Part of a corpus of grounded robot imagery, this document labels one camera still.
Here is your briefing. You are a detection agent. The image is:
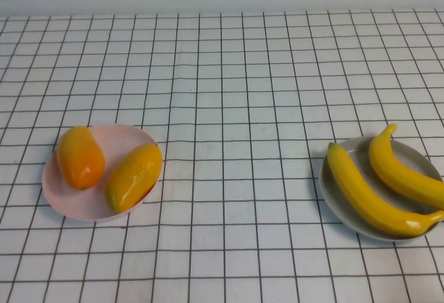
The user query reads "thick yellow banana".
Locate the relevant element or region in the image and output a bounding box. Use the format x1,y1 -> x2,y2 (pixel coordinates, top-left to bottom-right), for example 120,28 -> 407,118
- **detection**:
368,123 -> 444,211

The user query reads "white checked tablecloth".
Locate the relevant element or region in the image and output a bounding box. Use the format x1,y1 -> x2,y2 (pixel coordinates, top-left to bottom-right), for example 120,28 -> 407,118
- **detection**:
0,7 -> 444,303

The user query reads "pink round plate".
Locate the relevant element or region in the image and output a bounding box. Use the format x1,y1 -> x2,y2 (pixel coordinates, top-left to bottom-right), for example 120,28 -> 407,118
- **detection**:
41,123 -> 163,222

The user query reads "slim yellow banana green tip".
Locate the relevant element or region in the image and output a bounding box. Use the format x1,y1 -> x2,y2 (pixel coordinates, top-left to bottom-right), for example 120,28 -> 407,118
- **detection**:
327,141 -> 444,239

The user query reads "grey round plate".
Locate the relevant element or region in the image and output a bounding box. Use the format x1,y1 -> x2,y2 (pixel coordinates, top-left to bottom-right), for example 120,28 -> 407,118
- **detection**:
318,136 -> 444,243

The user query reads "orange mango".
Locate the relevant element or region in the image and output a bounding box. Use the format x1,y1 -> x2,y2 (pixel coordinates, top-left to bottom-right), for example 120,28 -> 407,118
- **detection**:
56,125 -> 105,191

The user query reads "yellow mango with green tip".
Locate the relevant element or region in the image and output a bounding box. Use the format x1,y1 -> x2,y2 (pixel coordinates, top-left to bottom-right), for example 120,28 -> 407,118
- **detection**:
105,143 -> 164,214

